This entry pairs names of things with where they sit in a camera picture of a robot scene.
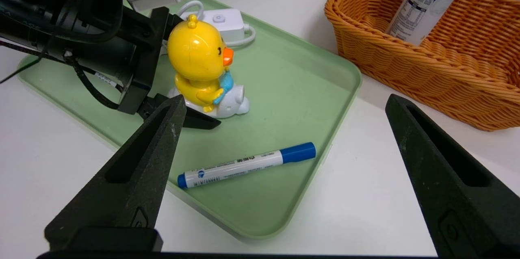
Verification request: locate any yellow duck toy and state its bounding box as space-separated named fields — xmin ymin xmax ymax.
xmin=167 ymin=14 xmax=250 ymax=119

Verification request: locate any blue and white marker pen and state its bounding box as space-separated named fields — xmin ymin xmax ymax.
xmin=177 ymin=142 xmax=316 ymax=189

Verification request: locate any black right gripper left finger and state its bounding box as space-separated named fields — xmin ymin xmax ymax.
xmin=44 ymin=94 xmax=187 ymax=251

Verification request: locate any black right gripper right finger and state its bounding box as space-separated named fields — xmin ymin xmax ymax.
xmin=385 ymin=94 xmax=520 ymax=257

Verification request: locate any light green plastic tray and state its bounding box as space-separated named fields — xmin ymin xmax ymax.
xmin=16 ymin=0 xmax=363 ymax=240

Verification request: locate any blue and white bottle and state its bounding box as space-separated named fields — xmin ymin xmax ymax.
xmin=386 ymin=0 xmax=478 ymax=46

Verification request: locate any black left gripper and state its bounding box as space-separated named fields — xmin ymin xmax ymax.
xmin=118 ymin=6 xmax=222 ymax=130

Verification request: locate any orange wicker basket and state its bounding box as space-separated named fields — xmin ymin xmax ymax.
xmin=324 ymin=0 xmax=520 ymax=131

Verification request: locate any white power strip with cable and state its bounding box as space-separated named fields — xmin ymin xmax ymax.
xmin=162 ymin=0 xmax=256 ymax=54

